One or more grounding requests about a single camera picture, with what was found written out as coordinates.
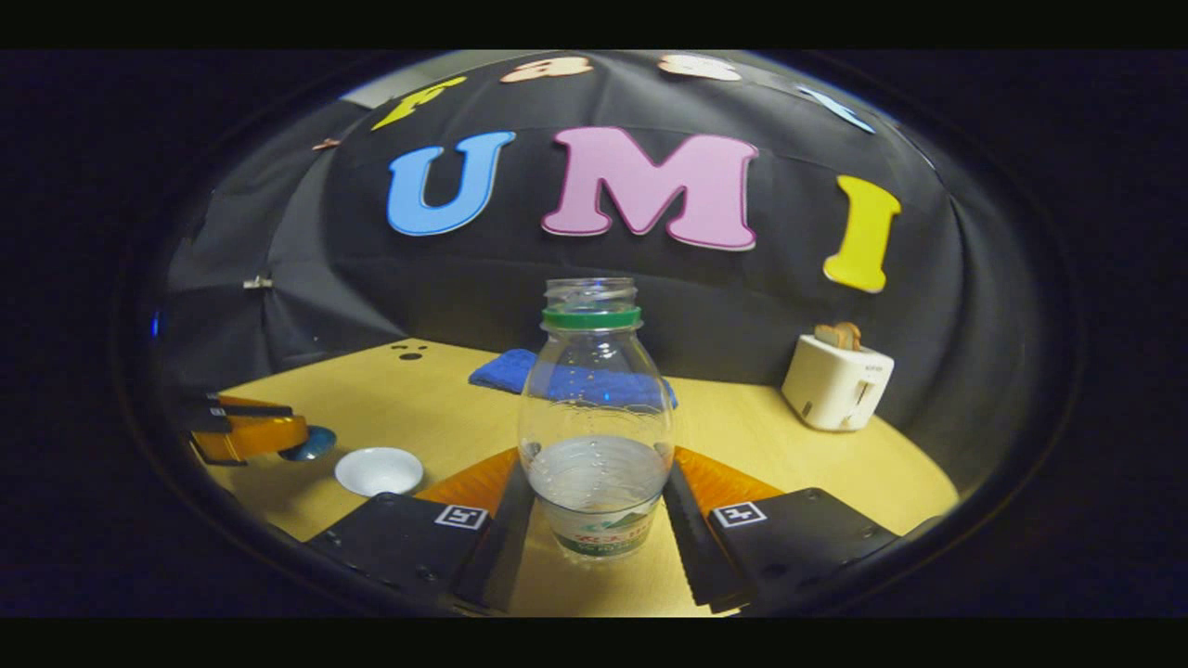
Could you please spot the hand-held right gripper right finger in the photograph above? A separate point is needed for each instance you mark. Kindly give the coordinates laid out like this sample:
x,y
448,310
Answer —
x,y
696,557

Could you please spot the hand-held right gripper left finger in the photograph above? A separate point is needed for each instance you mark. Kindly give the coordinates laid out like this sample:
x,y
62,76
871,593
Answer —
x,y
501,557

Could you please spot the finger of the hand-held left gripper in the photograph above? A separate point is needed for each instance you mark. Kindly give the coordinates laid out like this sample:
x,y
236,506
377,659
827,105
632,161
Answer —
x,y
251,441
251,409

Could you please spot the dark teal teacup lid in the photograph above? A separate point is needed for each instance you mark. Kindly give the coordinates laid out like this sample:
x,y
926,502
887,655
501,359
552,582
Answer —
x,y
316,445

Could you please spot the dark teal teacup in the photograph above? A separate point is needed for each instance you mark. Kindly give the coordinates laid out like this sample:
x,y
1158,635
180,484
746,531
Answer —
x,y
379,470

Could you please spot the clear plastic water bottle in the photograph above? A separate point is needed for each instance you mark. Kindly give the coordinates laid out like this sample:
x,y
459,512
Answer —
x,y
594,417

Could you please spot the silver clip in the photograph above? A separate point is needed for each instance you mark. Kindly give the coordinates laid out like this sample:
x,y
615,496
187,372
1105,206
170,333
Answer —
x,y
257,281

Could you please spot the blue towel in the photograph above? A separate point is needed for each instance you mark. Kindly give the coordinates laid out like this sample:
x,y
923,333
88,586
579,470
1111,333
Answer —
x,y
497,371

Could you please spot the white toaster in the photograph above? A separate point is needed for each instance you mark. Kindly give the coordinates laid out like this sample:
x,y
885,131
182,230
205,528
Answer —
x,y
835,385

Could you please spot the toasted bread slice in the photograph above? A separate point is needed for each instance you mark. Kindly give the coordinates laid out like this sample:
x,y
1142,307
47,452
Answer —
x,y
850,334
826,336

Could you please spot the black backdrop cloth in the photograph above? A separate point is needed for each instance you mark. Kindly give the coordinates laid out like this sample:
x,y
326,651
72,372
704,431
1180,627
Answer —
x,y
650,297

